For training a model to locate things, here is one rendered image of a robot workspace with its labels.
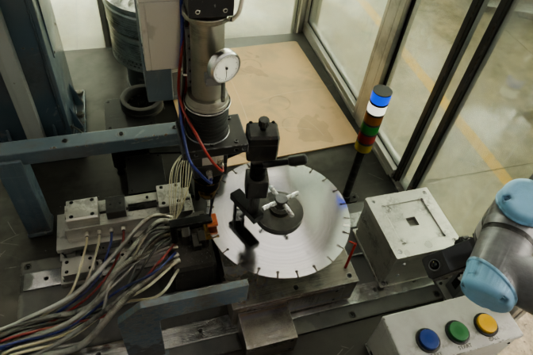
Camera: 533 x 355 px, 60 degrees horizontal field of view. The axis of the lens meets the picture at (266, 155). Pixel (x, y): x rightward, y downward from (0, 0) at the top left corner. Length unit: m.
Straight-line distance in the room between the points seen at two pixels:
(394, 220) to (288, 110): 0.61
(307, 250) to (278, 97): 0.77
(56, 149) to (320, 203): 0.60
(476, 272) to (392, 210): 0.50
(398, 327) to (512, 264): 0.37
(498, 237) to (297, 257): 0.42
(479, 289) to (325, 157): 0.86
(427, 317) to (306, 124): 0.77
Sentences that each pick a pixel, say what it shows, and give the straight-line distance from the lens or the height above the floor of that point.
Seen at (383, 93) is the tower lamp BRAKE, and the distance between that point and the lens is 1.10.
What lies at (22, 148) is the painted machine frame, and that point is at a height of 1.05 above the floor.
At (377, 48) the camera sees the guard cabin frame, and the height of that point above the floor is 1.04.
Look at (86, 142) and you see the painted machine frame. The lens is 1.10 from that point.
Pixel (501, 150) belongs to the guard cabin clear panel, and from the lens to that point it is 1.11.
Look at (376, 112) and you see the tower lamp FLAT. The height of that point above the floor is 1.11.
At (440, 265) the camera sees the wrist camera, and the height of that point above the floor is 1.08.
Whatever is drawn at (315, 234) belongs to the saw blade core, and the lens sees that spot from 1.05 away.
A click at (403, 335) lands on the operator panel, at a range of 1.05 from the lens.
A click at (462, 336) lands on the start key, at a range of 1.08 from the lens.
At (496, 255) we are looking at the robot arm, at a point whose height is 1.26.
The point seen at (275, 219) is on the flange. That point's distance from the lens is 1.04.
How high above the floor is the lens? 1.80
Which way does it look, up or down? 47 degrees down
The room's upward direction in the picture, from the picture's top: 8 degrees clockwise
